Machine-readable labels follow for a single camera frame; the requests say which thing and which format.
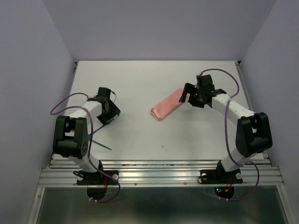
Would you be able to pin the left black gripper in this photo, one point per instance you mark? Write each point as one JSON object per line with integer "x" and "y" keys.
{"x": 114, "y": 111}

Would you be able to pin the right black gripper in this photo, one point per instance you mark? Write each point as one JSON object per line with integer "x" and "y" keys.
{"x": 189, "y": 88}

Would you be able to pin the pink satin napkin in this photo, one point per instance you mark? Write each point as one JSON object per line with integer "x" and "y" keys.
{"x": 167, "y": 106}

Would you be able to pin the teal plastic utensil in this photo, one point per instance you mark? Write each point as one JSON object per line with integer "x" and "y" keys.
{"x": 101, "y": 127}

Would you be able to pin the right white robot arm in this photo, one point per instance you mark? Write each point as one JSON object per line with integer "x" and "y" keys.
{"x": 253, "y": 132}

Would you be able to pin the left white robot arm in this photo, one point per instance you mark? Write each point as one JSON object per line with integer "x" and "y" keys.
{"x": 73, "y": 134}

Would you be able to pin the teal plastic spoon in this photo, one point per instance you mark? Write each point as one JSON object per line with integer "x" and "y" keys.
{"x": 97, "y": 143}

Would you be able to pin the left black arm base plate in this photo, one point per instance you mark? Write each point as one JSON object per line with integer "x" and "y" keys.
{"x": 85, "y": 178}

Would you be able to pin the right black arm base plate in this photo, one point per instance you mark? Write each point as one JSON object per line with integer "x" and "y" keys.
{"x": 211, "y": 176}

